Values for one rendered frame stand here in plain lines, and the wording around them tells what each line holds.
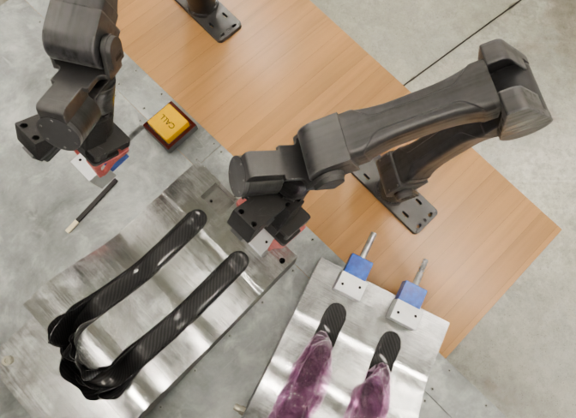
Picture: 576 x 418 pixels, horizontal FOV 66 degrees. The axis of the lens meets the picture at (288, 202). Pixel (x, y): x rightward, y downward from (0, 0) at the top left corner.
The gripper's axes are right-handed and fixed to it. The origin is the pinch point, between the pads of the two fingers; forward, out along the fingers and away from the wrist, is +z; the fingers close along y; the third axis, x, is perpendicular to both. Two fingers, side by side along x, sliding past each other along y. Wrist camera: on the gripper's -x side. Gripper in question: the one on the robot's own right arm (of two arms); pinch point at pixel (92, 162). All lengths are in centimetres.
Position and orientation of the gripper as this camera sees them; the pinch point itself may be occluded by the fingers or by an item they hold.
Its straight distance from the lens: 83.3
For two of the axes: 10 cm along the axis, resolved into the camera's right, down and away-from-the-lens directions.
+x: 6.0, -5.0, 6.2
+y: 7.2, 6.8, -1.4
